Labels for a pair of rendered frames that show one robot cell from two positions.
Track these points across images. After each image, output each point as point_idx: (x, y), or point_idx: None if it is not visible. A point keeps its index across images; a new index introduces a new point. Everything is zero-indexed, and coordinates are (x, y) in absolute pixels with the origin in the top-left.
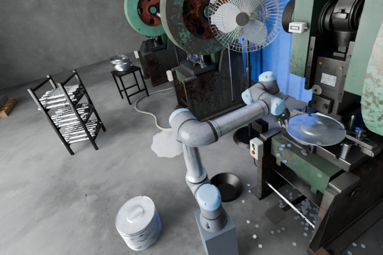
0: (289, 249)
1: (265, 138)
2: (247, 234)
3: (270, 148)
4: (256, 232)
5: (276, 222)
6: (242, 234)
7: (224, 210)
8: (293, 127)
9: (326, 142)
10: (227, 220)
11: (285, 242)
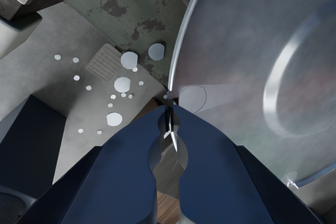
0: (129, 78)
1: (19, 1)
2: (63, 78)
3: None
4: (77, 70)
5: (109, 78)
6: (55, 81)
7: (7, 214)
8: (220, 91)
9: (318, 160)
10: (25, 204)
11: (123, 71)
